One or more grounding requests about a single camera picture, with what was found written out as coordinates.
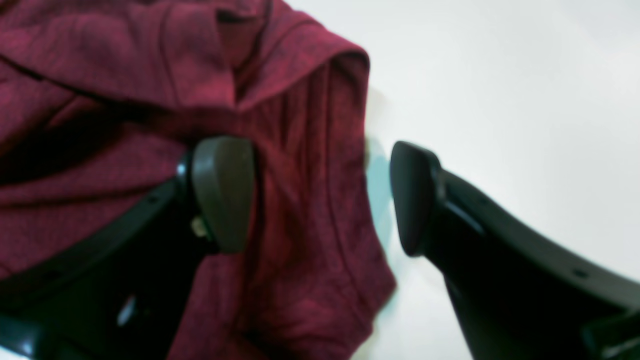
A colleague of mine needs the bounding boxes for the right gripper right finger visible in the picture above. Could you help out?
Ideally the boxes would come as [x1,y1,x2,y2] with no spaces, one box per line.
[390,141,640,360]

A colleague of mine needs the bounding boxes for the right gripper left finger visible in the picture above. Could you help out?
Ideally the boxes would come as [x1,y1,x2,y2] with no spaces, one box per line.
[0,136,256,360]

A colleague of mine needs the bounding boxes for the dark red t-shirt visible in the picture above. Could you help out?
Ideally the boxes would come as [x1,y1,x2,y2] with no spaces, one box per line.
[0,0,396,360]

